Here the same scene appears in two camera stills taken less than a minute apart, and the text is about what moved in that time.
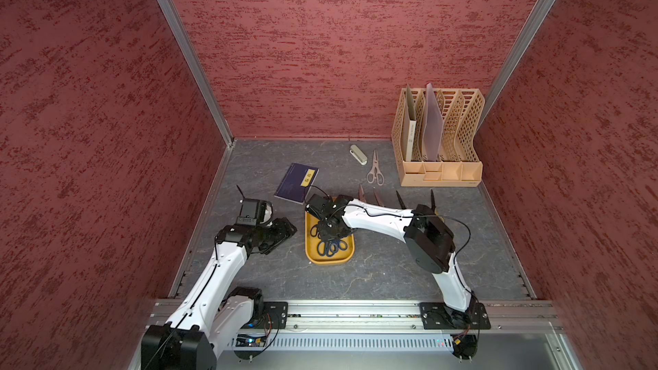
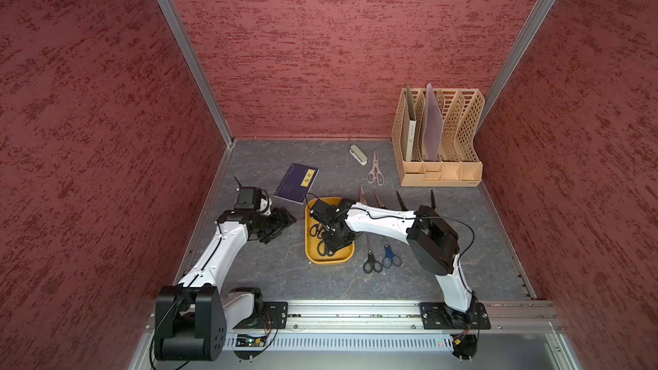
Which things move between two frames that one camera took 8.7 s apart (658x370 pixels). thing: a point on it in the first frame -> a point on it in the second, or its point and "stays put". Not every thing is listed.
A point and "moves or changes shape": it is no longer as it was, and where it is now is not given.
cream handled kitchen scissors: (361, 193) stays put
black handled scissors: (403, 206) stays put
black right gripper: (325, 235) stays put
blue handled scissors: (329, 247) moves or changes shape
